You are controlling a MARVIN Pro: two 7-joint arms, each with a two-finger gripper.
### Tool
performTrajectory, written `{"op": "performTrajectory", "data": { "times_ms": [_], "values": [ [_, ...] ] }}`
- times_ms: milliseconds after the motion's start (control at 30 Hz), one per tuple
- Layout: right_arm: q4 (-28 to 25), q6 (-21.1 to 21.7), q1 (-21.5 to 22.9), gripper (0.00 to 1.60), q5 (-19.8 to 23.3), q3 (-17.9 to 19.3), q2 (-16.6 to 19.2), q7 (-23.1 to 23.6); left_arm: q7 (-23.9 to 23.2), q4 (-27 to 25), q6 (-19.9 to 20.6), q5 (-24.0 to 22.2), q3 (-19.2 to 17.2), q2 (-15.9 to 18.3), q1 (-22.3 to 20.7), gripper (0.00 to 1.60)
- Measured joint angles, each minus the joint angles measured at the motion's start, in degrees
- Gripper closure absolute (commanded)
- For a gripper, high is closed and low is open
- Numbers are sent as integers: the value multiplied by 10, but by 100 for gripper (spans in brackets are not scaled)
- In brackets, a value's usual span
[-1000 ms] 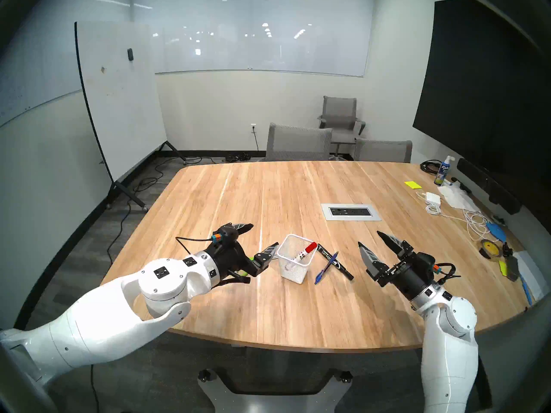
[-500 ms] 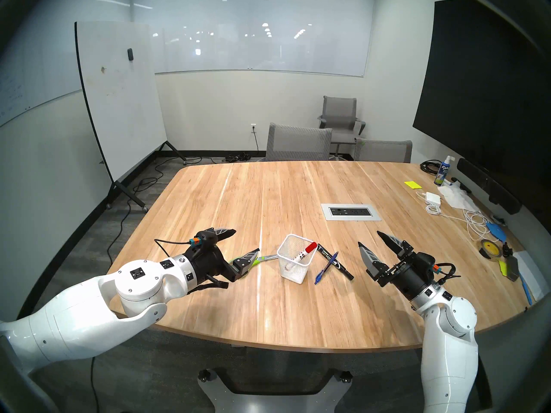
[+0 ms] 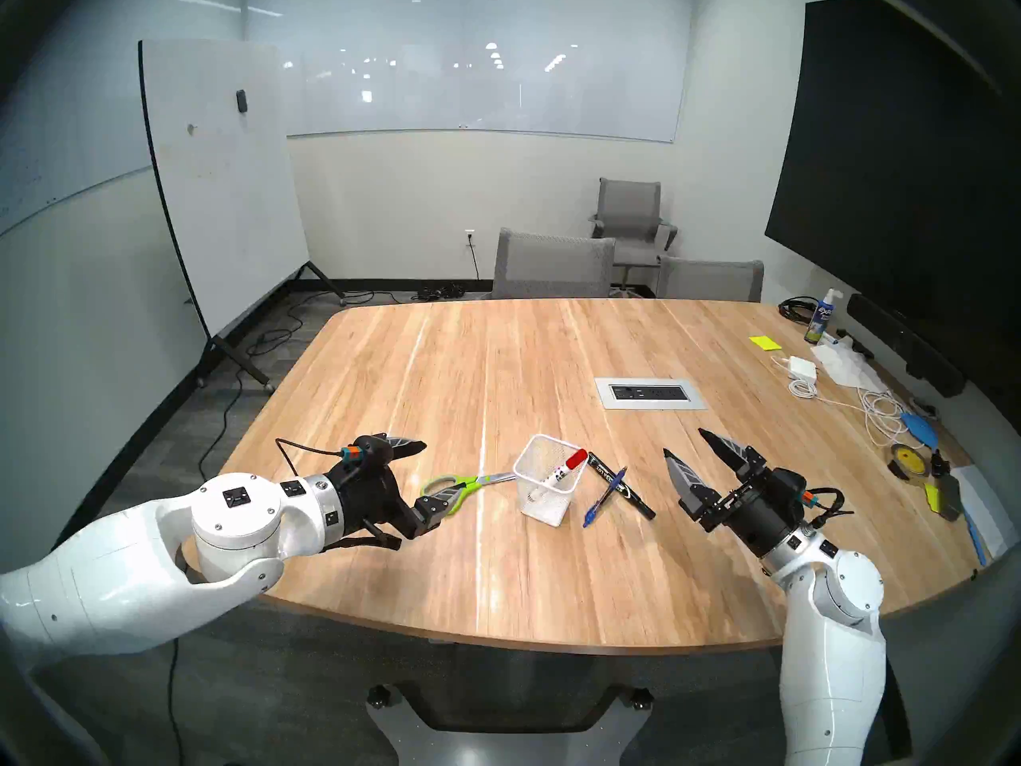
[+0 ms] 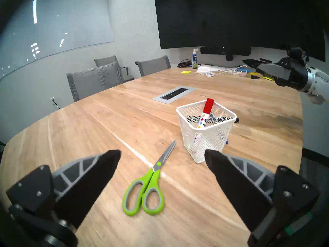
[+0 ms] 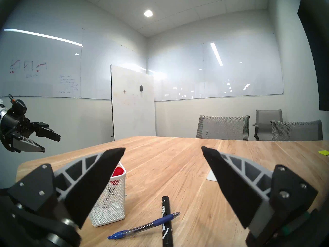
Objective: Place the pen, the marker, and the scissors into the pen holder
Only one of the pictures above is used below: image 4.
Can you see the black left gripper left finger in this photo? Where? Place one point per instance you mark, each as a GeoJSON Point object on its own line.
{"type": "Point", "coordinates": [82, 190]}

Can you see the red capped white marker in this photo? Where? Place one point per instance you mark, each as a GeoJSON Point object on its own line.
{"type": "Point", "coordinates": [208, 106]}

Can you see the black and yellow tape roll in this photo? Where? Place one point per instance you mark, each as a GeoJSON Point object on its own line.
{"type": "Point", "coordinates": [254, 74]}

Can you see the grey mesh office chair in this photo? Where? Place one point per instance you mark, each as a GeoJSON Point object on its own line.
{"type": "Point", "coordinates": [95, 79]}
{"type": "Point", "coordinates": [153, 65]}

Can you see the grey office chair with armrests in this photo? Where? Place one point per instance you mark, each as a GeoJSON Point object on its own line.
{"type": "Point", "coordinates": [106, 60]}

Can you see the white crumpled tissue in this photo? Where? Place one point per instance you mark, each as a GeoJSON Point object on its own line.
{"type": "Point", "coordinates": [205, 69]}

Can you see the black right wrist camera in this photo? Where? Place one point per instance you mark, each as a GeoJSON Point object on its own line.
{"type": "Point", "coordinates": [295, 53]}

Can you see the large black wall screen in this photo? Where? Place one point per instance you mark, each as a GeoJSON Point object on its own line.
{"type": "Point", "coordinates": [231, 17]}

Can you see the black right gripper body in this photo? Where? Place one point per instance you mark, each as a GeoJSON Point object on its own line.
{"type": "Point", "coordinates": [295, 74]}

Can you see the black permanent marker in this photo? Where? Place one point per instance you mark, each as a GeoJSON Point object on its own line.
{"type": "Point", "coordinates": [236, 120]}

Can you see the grey table power outlet box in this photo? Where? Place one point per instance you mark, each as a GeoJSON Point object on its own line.
{"type": "Point", "coordinates": [177, 92]}

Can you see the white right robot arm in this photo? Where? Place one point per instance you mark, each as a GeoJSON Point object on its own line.
{"type": "Point", "coordinates": [318, 87]}

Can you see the wide glass wall whiteboard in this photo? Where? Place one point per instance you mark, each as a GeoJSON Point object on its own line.
{"type": "Point", "coordinates": [64, 22]}

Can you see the blue flat plastic item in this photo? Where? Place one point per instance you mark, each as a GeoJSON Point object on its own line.
{"type": "Point", "coordinates": [243, 69]}

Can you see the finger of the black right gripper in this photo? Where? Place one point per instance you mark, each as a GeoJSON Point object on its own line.
{"type": "Point", "coordinates": [252, 61]}
{"type": "Point", "coordinates": [277, 72]}

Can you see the black video sound bar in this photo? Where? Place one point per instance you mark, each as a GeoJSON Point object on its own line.
{"type": "Point", "coordinates": [218, 50]}

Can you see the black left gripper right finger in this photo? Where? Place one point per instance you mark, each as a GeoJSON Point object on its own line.
{"type": "Point", "coordinates": [239, 192]}

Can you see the blue ballpoint pen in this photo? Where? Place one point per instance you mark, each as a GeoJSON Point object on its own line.
{"type": "Point", "coordinates": [226, 141]}

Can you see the whiteboard cleaner spray bottle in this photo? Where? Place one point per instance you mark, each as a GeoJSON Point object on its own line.
{"type": "Point", "coordinates": [195, 61]}

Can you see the yellow note flag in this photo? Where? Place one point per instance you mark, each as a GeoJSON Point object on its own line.
{"type": "Point", "coordinates": [268, 78]}

